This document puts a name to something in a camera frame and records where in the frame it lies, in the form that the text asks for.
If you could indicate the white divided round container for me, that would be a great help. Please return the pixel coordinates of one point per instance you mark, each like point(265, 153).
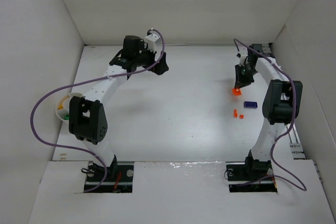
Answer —
point(62, 113)

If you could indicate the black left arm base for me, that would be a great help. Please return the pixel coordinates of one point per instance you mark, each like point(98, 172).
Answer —
point(120, 182)

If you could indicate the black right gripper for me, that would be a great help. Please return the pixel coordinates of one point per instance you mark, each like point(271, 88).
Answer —
point(243, 76)

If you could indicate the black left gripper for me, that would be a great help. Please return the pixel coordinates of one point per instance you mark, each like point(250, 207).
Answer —
point(155, 60)

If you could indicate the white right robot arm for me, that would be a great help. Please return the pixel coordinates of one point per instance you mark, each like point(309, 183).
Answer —
point(255, 52)

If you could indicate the orange round lego piece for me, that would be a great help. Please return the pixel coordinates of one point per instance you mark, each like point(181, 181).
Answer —
point(236, 91)

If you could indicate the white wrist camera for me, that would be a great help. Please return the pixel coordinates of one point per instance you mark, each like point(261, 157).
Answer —
point(243, 57)
point(151, 40)

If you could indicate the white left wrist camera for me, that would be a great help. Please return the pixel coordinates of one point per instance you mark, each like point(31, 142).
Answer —
point(151, 40)

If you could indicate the aluminium rail at table edge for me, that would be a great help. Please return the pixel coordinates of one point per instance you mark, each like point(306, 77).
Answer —
point(295, 140)

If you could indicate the dark blue lego brick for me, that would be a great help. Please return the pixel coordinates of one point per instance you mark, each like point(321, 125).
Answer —
point(250, 105)

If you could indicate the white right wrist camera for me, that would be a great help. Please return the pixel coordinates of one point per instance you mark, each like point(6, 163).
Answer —
point(243, 57)

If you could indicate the yellow long lego brick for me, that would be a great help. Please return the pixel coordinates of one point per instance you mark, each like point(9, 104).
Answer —
point(62, 101)

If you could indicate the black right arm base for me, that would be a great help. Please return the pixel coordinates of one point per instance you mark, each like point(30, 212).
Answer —
point(242, 178)

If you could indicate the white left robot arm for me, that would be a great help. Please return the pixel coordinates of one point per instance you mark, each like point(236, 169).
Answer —
point(87, 117)

